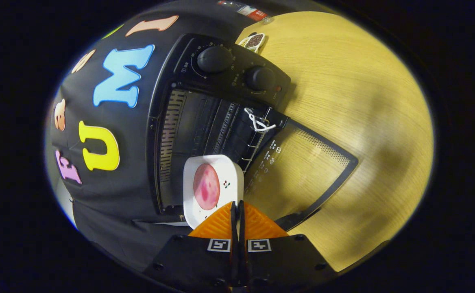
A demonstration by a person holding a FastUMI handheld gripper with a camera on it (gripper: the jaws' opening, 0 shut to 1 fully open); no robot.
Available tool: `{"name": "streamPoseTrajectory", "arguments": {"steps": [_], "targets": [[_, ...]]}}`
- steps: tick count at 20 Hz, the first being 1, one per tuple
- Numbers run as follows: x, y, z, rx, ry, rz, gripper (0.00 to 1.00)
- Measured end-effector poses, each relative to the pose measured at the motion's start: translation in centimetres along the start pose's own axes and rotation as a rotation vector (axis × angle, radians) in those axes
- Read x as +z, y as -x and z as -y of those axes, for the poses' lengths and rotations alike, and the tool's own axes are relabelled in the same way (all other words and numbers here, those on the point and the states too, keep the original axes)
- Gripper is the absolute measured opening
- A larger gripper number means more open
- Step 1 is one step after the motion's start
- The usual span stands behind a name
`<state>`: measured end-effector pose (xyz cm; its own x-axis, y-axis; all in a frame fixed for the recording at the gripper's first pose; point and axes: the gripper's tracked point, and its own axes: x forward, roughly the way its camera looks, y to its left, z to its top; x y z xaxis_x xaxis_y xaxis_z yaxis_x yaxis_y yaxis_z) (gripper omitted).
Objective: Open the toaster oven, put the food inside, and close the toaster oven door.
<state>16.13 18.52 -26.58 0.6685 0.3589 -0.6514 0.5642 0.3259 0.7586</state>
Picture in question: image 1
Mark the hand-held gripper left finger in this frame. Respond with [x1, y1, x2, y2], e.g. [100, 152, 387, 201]
[143, 201, 240, 291]

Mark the white divided dish with beans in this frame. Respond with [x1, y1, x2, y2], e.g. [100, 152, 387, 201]
[238, 33, 266, 53]

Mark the pink ham slice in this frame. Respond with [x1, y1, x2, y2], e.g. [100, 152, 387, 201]
[193, 164, 221, 211]

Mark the white square plate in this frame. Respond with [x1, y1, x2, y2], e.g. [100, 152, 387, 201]
[183, 155, 244, 230]

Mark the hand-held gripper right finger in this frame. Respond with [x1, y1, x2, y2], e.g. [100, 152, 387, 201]
[237, 200, 339, 291]

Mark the black toaster oven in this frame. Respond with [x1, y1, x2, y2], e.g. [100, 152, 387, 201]
[146, 33, 359, 232]

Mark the white cord tie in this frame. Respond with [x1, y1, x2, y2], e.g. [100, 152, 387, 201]
[244, 107, 277, 133]

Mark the clear water bottle red label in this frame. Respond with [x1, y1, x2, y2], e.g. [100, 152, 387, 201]
[217, 0, 270, 22]

